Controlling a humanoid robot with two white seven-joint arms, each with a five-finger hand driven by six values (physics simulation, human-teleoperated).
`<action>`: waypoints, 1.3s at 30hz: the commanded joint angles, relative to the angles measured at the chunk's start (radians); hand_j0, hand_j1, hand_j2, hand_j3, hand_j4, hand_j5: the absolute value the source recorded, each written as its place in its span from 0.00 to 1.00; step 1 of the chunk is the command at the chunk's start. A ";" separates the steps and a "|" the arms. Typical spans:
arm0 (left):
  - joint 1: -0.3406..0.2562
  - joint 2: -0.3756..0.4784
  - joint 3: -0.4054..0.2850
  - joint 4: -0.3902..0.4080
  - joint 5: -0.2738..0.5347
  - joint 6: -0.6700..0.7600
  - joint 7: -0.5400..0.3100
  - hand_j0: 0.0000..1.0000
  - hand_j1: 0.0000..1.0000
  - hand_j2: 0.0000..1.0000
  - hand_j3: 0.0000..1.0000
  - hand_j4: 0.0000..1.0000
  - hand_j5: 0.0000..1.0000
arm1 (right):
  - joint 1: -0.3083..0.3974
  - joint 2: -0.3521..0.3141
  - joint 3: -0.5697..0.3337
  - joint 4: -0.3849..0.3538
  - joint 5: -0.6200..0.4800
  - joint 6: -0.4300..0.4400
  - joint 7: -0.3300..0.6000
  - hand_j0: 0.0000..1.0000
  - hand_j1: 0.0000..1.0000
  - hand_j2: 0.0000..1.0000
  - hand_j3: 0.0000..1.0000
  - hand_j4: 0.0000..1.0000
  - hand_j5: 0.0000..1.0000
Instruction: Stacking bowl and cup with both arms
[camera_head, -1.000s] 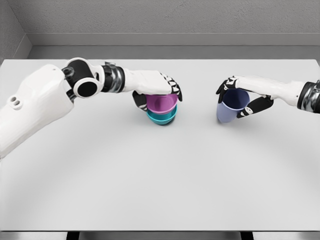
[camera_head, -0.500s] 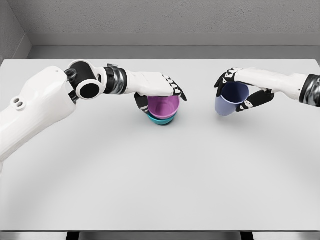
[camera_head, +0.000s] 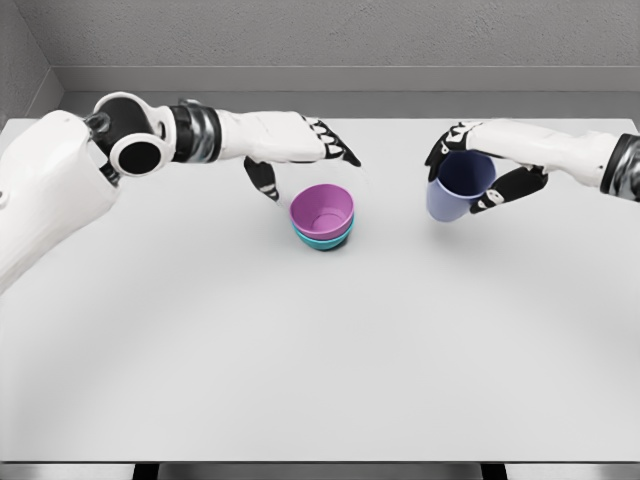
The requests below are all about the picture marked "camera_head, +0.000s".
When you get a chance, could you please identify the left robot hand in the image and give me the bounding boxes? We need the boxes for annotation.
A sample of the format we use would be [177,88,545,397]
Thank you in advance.
[242,111,362,204]

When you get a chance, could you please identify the lavender blue cup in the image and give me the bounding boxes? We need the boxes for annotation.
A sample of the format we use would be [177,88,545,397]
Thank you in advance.
[425,150,497,223]

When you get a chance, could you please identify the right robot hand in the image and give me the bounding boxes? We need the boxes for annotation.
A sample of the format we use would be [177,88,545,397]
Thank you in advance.
[424,119,549,216]

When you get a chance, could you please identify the teal bowl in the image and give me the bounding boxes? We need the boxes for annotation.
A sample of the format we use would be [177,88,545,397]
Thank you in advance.
[291,215,356,252]

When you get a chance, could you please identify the purple bowl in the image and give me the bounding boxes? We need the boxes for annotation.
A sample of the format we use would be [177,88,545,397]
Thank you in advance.
[289,183,355,239]

